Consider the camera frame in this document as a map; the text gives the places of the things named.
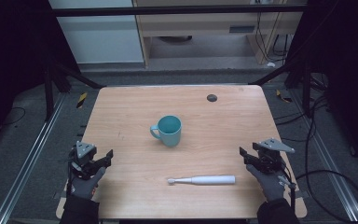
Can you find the black metal stand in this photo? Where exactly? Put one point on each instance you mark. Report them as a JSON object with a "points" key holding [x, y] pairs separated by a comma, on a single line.
{"points": [[48, 93], [306, 90]]}

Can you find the small white floor object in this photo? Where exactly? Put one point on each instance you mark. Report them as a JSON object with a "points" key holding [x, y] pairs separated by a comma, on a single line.
{"points": [[270, 64]]}

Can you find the aluminium floor rail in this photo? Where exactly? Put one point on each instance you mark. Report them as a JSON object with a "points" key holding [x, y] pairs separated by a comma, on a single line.
{"points": [[28, 161], [329, 161]]}

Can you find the yellow black striped tape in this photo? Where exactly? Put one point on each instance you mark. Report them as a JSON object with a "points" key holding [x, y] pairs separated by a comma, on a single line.
{"points": [[283, 97], [81, 100]]}

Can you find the white electric toothbrush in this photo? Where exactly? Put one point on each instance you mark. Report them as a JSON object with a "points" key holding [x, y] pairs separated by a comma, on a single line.
{"points": [[208, 179]]}

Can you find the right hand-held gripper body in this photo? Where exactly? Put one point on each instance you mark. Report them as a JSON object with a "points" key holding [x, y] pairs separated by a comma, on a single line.
{"points": [[268, 155]]}

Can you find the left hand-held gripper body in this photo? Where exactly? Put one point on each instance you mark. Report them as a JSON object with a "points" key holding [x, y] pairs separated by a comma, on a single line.
{"points": [[84, 149]]}

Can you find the dark curtain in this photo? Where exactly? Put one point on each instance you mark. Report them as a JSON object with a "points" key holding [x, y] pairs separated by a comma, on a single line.
{"points": [[12, 62], [348, 77]]}

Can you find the black horizontal frame bar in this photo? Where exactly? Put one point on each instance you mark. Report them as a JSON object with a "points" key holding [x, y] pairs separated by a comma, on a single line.
{"points": [[167, 11]]}

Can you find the white cabinet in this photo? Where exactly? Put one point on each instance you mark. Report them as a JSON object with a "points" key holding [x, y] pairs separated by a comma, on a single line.
{"points": [[99, 37]]}

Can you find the teal mug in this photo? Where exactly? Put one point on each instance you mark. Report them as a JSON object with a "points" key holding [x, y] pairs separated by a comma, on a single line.
{"points": [[169, 132]]}

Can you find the person's left hand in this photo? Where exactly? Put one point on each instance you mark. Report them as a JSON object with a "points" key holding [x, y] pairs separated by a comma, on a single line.
{"points": [[85, 186]]}

